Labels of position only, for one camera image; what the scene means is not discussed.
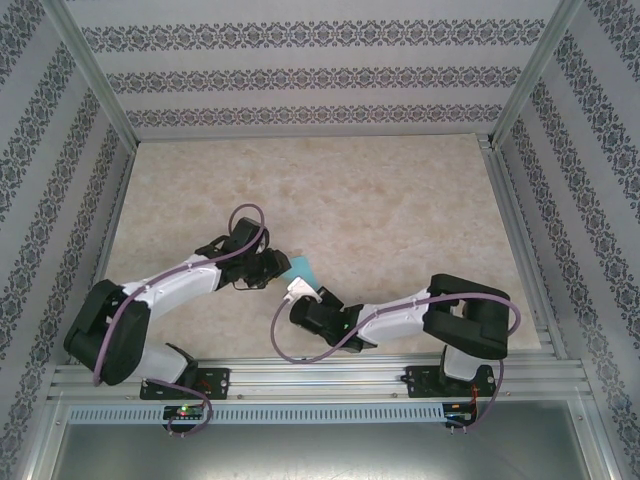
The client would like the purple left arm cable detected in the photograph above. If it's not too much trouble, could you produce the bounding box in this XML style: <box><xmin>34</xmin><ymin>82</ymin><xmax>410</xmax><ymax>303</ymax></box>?
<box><xmin>93</xmin><ymin>202</ymin><xmax>269</xmax><ymax>439</ymax></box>

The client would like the aluminium frame post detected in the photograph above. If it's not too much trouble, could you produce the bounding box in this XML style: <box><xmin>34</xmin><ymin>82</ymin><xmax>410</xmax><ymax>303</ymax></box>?
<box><xmin>42</xmin><ymin>0</ymin><xmax>139</xmax><ymax>146</ymax></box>
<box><xmin>492</xmin><ymin>0</ymin><xmax>586</xmax><ymax>146</ymax></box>

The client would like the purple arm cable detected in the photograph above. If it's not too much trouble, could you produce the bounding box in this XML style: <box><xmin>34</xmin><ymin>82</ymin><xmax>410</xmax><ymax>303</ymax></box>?
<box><xmin>93</xmin><ymin>202</ymin><xmax>269</xmax><ymax>439</ymax></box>
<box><xmin>269</xmin><ymin>277</ymin><xmax>522</xmax><ymax>434</ymax></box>

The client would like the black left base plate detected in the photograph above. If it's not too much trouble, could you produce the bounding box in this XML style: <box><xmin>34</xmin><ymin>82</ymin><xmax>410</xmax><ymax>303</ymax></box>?
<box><xmin>139</xmin><ymin>368</ymin><xmax>232</xmax><ymax>401</ymax></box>

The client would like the grey metal tray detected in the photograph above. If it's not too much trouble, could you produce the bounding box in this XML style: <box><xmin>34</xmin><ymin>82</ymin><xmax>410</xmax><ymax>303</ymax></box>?
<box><xmin>29</xmin><ymin>422</ymin><xmax>626</xmax><ymax>480</ymax></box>

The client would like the aluminium side rail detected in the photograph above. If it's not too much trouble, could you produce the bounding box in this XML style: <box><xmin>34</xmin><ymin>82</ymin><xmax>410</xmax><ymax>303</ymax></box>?
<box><xmin>477</xmin><ymin>133</ymin><xmax>569</xmax><ymax>361</ymax></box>

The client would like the right controller board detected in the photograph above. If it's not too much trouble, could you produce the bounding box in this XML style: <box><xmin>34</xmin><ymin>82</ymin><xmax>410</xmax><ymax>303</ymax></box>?
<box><xmin>443</xmin><ymin>402</ymin><xmax>480</xmax><ymax>429</ymax></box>

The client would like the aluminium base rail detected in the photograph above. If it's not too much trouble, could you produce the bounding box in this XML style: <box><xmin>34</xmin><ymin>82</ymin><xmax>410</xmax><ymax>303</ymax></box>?
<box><xmin>47</xmin><ymin>352</ymin><xmax>594</xmax><ymax>401</ymax></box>

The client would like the slotted grey cable duct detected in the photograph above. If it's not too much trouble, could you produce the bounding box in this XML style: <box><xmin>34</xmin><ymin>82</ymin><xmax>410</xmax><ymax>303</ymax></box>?
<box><xmin>67</xmin><ymin>402</ymin><xmax>447</xmax><ymax>426</ymax></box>

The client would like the left controller board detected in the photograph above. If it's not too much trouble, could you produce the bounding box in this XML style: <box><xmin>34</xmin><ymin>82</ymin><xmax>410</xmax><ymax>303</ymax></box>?
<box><xmin>163</xmin><ymin>405</ymin><xmax>206</xmax><ymax>420</ymax></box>

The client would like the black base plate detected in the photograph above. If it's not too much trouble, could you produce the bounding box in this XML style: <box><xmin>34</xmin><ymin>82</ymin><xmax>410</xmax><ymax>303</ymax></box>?
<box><xmin>139</xmin><ymin>368</ymin><xmax>232</xmax><ymax>401</ymax></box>
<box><xmin>405</xmin><ymin>364</ymin><xmax>497</xmax><ymax>400</ymax></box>

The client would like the teal paper sheet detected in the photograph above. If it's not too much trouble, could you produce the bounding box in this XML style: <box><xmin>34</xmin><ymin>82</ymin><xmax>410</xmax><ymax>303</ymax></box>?
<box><xmin>278</xmin><ymin>254</ymin><xmax>320</xmax><ymax>295</ymax></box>

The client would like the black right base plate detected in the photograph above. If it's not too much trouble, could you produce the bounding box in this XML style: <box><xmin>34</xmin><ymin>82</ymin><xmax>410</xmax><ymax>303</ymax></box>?
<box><xmin>405</xmin><ymin>364</ymin><xmax>497</xmax><ymax>400</ymax></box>

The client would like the controller board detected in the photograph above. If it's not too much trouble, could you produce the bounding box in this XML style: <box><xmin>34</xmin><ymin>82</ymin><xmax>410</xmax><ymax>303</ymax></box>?
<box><xmin>163</xmin><ymin>405</ymin><xmax>206</xmax><ymax>420</ymax></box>
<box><xmin>443</xmin><ymin>402</ymin><xmax>480</xmax><ymax>429</ymax></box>

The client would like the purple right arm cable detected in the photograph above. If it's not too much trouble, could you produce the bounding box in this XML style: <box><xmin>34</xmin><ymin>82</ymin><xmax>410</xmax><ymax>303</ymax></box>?
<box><xmin>269</xmin><ymin>277</ymin><xmax>522</xmax><ymax>434</ymax></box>

